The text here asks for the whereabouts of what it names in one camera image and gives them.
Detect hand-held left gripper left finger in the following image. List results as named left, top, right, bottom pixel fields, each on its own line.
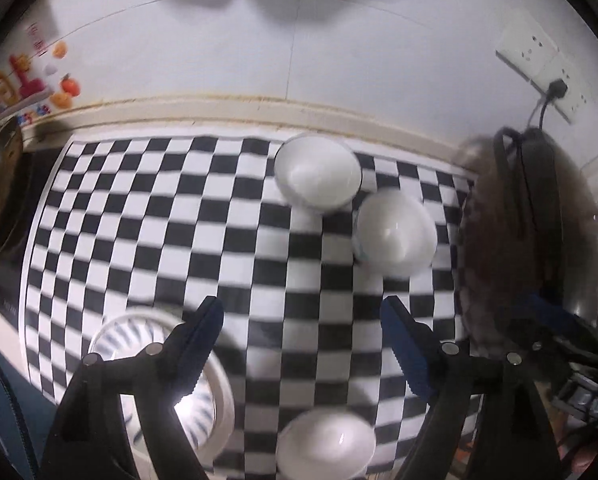
left=41, top=296, right=224, bottom=480

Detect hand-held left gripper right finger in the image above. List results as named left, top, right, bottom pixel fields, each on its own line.
left=380, top=296, right=562, bottom=480

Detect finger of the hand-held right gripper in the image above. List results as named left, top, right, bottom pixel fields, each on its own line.
left=510, top=292, right=598, bottom=366

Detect striped white plate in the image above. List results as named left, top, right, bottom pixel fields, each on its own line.
left=86, top=307, right=236, bottom=468

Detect blue striped plate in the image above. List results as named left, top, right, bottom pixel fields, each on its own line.
left=90, top=312, right=224, bottom=453

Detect white bowl with blue print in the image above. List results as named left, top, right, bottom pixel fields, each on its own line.
left=353, top=191, right=438, bottom=277

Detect black and white checkered cloth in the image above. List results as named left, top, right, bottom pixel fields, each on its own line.
left=19, top=135, right=484, bottom=476

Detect white bowl with pink flowers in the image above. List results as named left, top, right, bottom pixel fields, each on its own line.
left=277, top=407, right=377, bottom=480

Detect white footed bowl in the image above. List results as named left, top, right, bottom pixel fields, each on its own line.
left=274, top=132, right=364, bottom=213

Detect black induction cooktop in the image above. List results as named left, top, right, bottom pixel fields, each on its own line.
left=0, top=152, right=72, bottom=326

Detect black power plug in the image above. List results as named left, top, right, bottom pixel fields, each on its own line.
left=526, top=77, right=570, bottom=131

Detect white wall socket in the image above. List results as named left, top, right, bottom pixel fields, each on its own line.
left=554, top=77, right=592, bottom=125
left=495, top=9, right=560, bottom=82
left=529, top=50, right=580, bottom=103

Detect orange fruit wall sticker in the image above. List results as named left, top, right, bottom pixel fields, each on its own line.
left=49, top=74, right=82, bottom=108

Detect colourful character wall sticker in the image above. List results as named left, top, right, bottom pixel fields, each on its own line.
left=0, top=52, right=50, bottom=126

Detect red paper wall sticker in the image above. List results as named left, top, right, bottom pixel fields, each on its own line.
left=26, top=22, right=50, bottom=58

